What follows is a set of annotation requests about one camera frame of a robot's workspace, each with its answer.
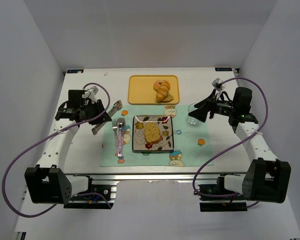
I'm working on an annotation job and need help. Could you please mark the yellow plastic tray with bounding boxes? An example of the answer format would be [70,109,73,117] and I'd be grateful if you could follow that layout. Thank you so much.
[127,75,180,105]

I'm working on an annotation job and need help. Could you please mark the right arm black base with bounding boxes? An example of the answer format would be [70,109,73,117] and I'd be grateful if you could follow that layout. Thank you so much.
[196,174,248,213]

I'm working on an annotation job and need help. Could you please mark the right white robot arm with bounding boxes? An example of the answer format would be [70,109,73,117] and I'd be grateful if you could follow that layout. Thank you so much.
[188,87,291,204]

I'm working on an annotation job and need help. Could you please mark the orange striped bread roll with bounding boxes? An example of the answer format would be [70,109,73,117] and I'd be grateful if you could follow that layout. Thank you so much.
[156,81,170,102]

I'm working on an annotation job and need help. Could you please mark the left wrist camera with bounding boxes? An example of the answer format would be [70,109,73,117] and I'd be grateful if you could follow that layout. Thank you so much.
[82,86,99,101]

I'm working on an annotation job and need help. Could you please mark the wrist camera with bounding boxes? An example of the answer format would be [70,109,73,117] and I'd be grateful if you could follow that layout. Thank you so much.
[82,86,99,101]
[212,78,225,92]

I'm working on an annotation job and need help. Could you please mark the pink handled spoon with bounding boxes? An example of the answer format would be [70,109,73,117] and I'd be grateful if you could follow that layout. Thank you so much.
[116,117,125,159]

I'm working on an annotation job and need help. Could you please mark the large seeded bread slice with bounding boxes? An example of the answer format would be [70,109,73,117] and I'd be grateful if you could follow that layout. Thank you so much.
[144,122,163,145]

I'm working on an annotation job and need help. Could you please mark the metal serving tongs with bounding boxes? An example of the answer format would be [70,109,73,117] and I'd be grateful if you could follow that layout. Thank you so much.
[91,100,123,135]

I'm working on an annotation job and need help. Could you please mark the clear drinking glass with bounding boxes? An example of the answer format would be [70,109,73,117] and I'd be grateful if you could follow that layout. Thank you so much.
[187,103,199,125]

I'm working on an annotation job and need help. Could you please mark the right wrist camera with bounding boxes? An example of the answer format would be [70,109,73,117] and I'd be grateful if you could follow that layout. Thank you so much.
[212,78,225,92]

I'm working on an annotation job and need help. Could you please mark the small seeded bread slice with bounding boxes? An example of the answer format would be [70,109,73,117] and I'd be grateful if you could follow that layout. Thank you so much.
[161,94,174,103]

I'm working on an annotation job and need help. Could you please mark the square floral ceramic plate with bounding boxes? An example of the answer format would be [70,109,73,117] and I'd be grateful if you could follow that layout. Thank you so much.
[132,115,174,153]

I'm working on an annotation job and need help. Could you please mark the green cartoon placemat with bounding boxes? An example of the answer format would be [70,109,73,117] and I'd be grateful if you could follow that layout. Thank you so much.
[100,105,213,167]

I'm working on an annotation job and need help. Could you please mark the aluminium table frame rail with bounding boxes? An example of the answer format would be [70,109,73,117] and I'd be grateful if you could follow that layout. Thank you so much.
[64,172,248,185]

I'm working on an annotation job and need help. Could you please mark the pink glazed donut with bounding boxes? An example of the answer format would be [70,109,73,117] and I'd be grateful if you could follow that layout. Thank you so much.
[153,80,165,91]

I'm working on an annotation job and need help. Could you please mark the pink handled fork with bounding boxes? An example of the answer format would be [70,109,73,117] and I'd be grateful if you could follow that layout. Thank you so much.
[112,119,120,157]

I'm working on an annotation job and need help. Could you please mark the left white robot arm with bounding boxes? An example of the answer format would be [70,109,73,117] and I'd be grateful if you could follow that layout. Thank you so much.
[24,86,111,205]

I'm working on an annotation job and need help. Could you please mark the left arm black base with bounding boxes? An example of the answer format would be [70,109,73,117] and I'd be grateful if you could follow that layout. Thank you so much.
[63,180,117,210]

